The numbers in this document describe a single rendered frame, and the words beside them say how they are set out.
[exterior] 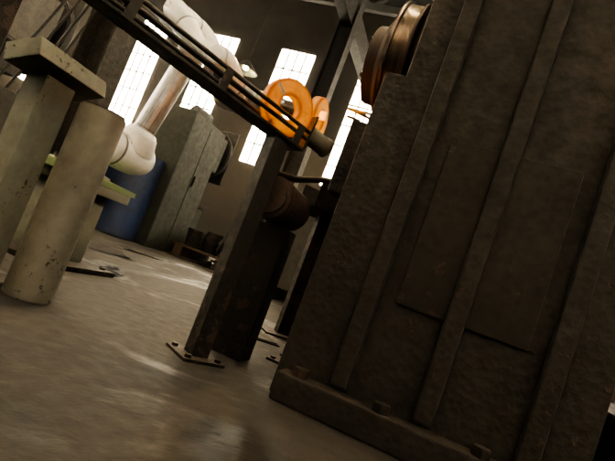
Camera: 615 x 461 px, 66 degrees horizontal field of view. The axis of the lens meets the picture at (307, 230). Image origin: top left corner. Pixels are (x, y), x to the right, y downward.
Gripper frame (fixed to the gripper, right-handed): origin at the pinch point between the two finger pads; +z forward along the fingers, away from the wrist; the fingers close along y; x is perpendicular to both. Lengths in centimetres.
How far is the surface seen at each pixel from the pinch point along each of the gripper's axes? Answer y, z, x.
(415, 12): 9.0, 24.7, 37.5
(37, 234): 60, -38, -66
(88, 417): 92, 16, -85
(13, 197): 58, -51, -59
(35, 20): -251, -470, 139
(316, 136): 31.3, 13.4, -18.1
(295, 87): 40.0, 6.5, -8.7
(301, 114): 36.0, 9.0, -14.3
